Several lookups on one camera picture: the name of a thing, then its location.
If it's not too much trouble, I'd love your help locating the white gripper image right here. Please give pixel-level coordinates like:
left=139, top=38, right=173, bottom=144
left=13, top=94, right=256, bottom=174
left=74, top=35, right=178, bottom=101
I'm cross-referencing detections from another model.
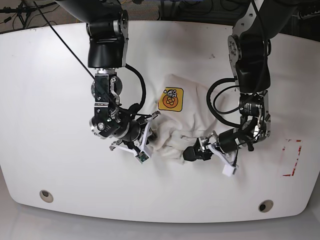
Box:
left=182, top=129, right=240, bottom=167

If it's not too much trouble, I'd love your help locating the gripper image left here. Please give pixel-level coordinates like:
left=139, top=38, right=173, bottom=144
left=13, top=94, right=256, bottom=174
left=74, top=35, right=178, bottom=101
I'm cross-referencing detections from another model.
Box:
left=109, top=111, right=160, bottom=157

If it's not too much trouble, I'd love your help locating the white T-shirt with yellow logo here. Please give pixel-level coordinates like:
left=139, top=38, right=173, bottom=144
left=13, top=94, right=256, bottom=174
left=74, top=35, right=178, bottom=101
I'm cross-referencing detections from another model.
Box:
left=150, top=74, right=217, bottom=163

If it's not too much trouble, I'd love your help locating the black robot arm image left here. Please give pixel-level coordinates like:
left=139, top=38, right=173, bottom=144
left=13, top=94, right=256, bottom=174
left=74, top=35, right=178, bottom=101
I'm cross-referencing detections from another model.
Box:
left=58, top=0, right=213, bottom=163

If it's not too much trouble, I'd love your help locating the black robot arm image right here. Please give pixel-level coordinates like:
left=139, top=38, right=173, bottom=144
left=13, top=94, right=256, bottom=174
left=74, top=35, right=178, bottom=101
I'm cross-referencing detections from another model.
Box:
left=150, top=0, right=300, bottom=169

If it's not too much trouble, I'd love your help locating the red tape rectangle marking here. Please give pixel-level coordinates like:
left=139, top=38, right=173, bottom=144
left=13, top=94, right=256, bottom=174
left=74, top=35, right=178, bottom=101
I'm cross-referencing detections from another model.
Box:
left=279, top=139, right=303, bottom=177

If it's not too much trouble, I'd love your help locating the white power strip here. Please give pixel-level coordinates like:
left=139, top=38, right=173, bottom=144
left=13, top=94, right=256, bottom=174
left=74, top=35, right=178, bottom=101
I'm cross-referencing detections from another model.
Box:
left=297, top=5, right=320, bottom=20

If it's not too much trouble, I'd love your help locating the black tripod stand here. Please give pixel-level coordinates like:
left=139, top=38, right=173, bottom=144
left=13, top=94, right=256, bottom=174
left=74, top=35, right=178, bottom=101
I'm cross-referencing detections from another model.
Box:
left=0, top=0, right=56, bottom=28

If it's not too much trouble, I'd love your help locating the wrist camera board image left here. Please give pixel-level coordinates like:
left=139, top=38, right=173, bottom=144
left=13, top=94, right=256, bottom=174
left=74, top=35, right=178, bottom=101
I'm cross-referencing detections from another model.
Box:
left=135, top=151, right=150, bottom=164

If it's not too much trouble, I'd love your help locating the wrist camera board image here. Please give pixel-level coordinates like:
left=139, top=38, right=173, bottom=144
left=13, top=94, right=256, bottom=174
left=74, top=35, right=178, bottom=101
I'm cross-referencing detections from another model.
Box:
left=135, top=151, right=150, bottom=164
left=222, top=164, right=239, bottom=177

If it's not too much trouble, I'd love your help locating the wrist camera board image right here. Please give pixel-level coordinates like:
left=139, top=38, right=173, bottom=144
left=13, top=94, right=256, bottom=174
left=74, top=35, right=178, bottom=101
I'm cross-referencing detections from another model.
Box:
left=222, top=164, right=239, bottom=177

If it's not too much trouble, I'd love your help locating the right table cable grommet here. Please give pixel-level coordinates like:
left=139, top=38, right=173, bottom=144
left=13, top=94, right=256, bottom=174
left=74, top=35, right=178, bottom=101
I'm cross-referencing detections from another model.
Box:
left=258, top=199, right=274, bottom=213

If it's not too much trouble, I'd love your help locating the table cable grommet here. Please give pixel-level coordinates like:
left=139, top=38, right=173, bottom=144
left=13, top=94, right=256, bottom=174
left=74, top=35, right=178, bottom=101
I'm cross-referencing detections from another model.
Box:
left=258, top=199, right=274, bottom=213
left=39, top=190, right=54, bottom=203

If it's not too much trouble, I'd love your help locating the left table cable grommet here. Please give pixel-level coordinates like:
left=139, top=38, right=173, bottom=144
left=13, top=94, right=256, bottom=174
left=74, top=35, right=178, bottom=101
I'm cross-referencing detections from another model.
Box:
left=39, top=190, right=54, bottom=203

